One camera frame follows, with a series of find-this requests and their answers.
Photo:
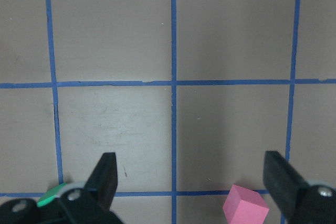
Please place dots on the green cube near left arm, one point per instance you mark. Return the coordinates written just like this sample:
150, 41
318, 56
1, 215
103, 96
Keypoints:
49, 195

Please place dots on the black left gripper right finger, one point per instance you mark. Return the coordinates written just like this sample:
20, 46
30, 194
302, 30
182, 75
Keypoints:
285, 185

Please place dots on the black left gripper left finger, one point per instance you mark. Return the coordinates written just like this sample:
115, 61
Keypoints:
103, 181

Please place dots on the pink cube centre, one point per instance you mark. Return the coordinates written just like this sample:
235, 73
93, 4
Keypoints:
243, 205

